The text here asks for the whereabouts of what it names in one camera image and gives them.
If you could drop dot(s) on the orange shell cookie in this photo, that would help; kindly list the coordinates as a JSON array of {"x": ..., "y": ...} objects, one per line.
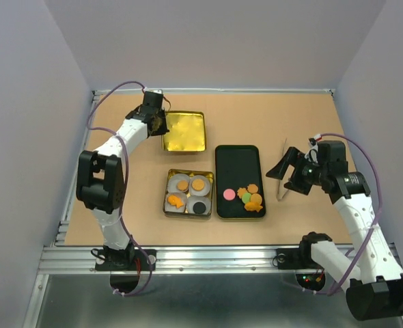
[
  {"x": 252, "y": 188},
  {"x": 182, "y": 185}
]

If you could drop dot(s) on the orange star cookie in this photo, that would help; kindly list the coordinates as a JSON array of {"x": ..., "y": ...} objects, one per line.
[{"x": 241, "y": 192}]

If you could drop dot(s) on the gold cookie tin base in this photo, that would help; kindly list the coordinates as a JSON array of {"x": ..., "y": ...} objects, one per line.
[{"x": 190, "y": 173}]

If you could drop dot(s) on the white paper cup back right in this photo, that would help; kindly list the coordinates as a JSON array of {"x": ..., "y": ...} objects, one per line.
[{"x": 206, "y": 189}]

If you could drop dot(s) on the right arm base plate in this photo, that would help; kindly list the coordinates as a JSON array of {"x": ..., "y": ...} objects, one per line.
[{"x": 294, "y": 259}]

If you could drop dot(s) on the white paper cup front right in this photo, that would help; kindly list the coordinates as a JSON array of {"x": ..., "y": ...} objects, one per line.
[{"x": 194, "y": 199}]

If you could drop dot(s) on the green round cookie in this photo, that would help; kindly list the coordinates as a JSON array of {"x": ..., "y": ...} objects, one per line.
[{"x": 246, "y": 197}]

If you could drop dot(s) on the gold tin lid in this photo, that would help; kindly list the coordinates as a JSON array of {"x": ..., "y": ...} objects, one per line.
[{"x": 187, "y": 132}]

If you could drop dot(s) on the white paper cup back left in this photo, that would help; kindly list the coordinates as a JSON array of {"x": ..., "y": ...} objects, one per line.
[{"x": 171, "y": 185}]

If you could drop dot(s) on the pink round cookie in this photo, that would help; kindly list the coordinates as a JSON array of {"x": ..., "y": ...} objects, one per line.
[{"x": 229, "y": 194}]

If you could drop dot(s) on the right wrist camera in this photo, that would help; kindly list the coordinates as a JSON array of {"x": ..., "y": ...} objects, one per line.
[{"x": 312, "y": 153}]

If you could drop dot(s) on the black tray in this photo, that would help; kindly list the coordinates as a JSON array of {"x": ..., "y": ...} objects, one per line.
[{"x": 237, "y": 166}]

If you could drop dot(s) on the aluminium front rail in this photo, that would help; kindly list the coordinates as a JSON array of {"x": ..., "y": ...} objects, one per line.
[{"x": 169, "y": 260}]

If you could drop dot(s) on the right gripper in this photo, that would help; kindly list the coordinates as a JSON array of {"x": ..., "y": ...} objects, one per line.
[{"x": 292, "y": 156}]

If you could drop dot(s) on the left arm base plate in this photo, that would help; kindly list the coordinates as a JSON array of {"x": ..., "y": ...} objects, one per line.
[{"x": 131, "y": 259}]

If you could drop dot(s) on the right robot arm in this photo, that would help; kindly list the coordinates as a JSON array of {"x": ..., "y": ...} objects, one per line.
[{"x": 373, "y": 280}]

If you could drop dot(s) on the white paper cup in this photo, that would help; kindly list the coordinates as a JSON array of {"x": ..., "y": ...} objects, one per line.
[
  {"x": 194, "y": 199},
  {"x": 206, "y": 189},
  {"x": 173, "y": 209},
  {"x": 171, "y": 185}
]

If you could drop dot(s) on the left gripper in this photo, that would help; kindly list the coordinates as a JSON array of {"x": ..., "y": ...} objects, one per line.
[{"x": 163, "y": 129}]

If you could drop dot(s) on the orange fish cookie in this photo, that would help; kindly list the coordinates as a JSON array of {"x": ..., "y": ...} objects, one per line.
[
  {"x": 253, "y": 206},
  {"x": 175, "y": 201}
]

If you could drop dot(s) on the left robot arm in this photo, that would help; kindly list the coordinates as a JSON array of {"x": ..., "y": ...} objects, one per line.
[{"x": 102, "y": 174}]

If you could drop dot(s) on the white paper cup front left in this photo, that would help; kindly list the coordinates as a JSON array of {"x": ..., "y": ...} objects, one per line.
[{"x": 173, "y": 209}]

